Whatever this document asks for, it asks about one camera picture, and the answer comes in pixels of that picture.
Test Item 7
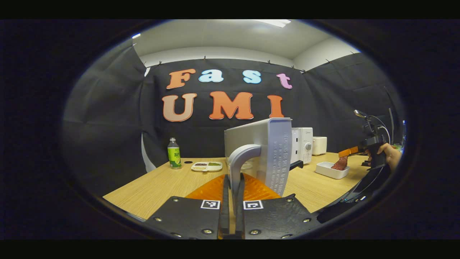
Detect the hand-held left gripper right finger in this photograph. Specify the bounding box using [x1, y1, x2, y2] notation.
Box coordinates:
[235, 172, 321, 240]

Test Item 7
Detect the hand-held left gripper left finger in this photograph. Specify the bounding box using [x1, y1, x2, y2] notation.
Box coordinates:
[143, 174, 231, 240]

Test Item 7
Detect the red meat piece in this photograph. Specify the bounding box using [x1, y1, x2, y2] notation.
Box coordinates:
[331, 155, 349, 171]

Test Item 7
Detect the white microwave oven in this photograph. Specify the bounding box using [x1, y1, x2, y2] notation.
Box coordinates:
[224, 117, 314, 197]

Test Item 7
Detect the white rectangular tray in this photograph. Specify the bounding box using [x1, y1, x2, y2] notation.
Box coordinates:
[315, 161, 350, 180]

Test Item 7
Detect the small white appliance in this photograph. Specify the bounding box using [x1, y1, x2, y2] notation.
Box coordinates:
[312, 136, 328, 156]

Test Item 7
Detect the white divided dish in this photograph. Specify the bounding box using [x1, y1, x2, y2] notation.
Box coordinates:
[191, 161, 223, 172]

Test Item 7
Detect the green label drink bottle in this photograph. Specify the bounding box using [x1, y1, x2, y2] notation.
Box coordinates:
[167, 137, 182, 169]

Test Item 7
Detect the black backdrop cloth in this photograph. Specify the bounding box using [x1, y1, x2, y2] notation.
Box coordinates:
[61, 39, 406, 196]

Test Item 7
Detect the long ceiling light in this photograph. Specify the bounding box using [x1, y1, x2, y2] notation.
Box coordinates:
[256, 20, 292, 28]

